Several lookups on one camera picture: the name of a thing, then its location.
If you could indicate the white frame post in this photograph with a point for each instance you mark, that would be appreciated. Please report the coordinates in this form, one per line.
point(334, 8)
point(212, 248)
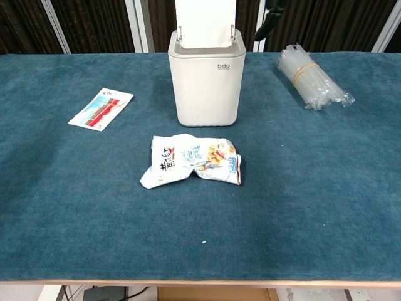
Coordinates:
point(56, 28)
point(138, 25)
point(387, 28)
point(258, 47)

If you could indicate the white table leg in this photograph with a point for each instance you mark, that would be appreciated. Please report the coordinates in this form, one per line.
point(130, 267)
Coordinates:
point(51, 293)

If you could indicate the crumpled white snack wrapper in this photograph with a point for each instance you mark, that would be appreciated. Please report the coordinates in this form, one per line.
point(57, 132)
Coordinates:
point(191, 161)

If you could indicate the flat packet with red print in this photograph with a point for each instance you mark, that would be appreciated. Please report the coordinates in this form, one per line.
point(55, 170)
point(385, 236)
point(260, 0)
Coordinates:
point(101, 109)

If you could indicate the yellow rubber band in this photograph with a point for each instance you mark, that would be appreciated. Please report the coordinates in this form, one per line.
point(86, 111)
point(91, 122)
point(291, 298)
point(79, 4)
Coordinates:
point(302, 69)

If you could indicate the dark ribbed curtain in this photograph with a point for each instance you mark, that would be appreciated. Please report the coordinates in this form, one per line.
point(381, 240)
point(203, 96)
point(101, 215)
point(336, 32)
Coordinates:
point(97, 25)

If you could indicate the white bdo trash bin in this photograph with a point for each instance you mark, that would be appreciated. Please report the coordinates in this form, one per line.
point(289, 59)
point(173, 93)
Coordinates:
point(205, 87)

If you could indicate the black box under table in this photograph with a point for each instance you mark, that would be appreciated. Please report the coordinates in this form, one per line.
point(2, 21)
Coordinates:
point(105, 294)

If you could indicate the bundle of clear plastic straws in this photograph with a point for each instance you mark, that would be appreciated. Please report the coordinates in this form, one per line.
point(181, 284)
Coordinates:
point(310, 78)

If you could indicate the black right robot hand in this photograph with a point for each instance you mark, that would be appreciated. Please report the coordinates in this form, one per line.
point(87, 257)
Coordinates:
point(271, 19)

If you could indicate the brown cardboard box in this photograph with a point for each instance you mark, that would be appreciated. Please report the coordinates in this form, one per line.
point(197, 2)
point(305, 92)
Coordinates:
point(216, 294)

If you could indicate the blue table cloth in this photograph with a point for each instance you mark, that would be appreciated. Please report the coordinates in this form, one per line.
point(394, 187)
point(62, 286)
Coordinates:
point(94, 203)

